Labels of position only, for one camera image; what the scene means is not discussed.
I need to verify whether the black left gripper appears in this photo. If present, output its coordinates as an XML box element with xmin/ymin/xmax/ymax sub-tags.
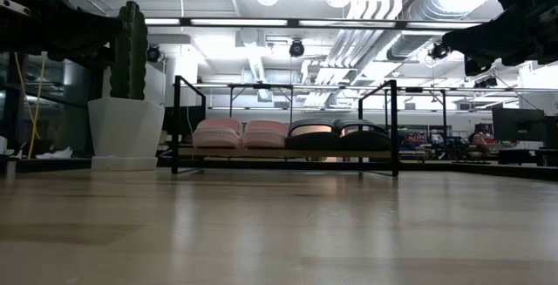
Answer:
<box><xmin>0</xmin><ymin>0</ymin><xmax>126</xmax><ymax>70</ymax></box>

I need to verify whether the person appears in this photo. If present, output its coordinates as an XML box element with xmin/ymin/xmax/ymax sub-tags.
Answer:
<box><xmin>468</xmin><ymin>132</ymin><xmax>492</xmax><ymax>154</ymax></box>

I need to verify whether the black background table frame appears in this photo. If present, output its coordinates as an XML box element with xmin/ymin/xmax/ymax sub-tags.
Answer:
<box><xmin>398</xmin><ymin>87</ymin><xmax>448</xmax><ymax>136</ymax></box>
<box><xmin>228</xmin><ymin>83</ymin><xmax>294</xmax><ymax>126</ymax></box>

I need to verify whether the black spot lamp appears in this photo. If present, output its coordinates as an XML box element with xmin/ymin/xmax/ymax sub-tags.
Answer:
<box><xmin>429</xmin><ymin>42</ymin><xmax>453</xmax><ymax>61</ymax></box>

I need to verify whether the cactus in white pot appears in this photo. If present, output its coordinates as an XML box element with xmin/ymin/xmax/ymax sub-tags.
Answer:
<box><xmin>87</xmin><ymin>0</ymin><xmax>166</xmax><ymax>172</ymax></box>

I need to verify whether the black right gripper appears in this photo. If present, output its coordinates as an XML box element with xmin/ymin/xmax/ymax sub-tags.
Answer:
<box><xmin>441</xmin><ymin>0</ymin><xmax>558</xmax><ymax>78</ymax></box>

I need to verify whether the wooden shelf with black frame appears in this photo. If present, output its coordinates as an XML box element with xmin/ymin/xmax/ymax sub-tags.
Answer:
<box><xmin>171</xmin><ymin>74</ymin><xmax>400</xmax><ymax>178</ymax></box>

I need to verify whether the black monitor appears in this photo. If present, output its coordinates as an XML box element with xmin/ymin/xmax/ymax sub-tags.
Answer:
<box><xmin>492</xmin><ymin>107</ymin><xmax>546</xmax><ymax>143</ymax></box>

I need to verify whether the silver ventilation duct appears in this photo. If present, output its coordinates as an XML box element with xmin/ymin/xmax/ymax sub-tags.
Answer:
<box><xmin>385</xmin><ymin>0</ymin><xmax>502</xmax><ymax>62</ymax></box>

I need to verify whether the black slide sandal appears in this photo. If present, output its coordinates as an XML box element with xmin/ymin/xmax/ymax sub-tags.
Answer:
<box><xmin>333</xmin><ymin>118</ymin><xmax>392</xmax><ymax>152</ymax></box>
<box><xmin>285</xmin><ymin>118</ymin><xmax>342</xmax><ymax>152</ymax></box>

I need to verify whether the pink slide sandal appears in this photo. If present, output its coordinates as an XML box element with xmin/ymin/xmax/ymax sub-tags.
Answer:
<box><xmin>242</xmin><ymin>119</ymin><xmax>290</xmax><ymax>150</ymax></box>
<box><xmin>192</xmin><ymin>118</ymin><xmax>244</xmax><ymax>150</ymax></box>

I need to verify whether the yellow cable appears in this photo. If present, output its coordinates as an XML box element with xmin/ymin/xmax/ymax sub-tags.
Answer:
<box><xmin>27</xmin><ymin>53</ymin><xmax>47</xmax><ymax>159</ymax></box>
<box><xmin>14</xmin><ymin>51</ymin><xmax>37</xmax><ymax>140</ymax></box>

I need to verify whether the white cloth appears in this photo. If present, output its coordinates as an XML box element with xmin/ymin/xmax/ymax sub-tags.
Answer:
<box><xmin>35</xmin><ymin>146</ymin><xmax>74</xmax><ymax>160</ymax></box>

